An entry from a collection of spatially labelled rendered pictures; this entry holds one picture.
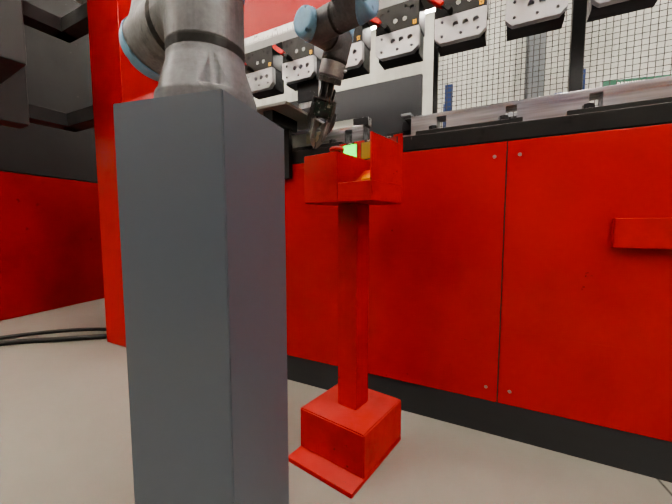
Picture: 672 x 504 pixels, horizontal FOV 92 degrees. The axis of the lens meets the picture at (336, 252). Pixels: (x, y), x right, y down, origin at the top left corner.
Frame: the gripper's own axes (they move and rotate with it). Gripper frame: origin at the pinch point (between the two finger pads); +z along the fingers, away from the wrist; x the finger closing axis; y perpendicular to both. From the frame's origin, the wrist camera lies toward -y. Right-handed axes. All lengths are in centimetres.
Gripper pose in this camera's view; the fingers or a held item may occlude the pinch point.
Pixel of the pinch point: (315, 144)
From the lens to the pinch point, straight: 114.4
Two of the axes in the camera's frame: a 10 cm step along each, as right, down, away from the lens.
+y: -0.3, 3.7, -9.3
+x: 9.7, 2.5, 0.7
